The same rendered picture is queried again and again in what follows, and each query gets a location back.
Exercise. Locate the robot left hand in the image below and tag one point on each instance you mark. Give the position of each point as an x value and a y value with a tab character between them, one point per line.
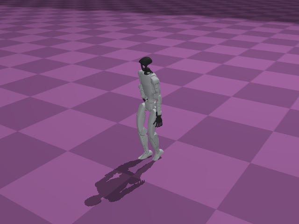
158	121

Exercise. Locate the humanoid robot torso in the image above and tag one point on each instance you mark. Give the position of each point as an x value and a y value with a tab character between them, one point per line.
148	89

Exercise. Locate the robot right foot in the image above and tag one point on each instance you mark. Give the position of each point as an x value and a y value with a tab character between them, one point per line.
144	155

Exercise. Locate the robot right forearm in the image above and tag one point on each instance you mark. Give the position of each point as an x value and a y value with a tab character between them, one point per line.
143	95

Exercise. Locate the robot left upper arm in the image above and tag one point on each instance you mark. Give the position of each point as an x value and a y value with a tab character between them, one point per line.
155	82

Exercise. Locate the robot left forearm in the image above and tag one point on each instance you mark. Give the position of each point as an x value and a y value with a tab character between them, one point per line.
158	105

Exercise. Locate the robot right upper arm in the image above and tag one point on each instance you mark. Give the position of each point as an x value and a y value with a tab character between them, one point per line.
140	85

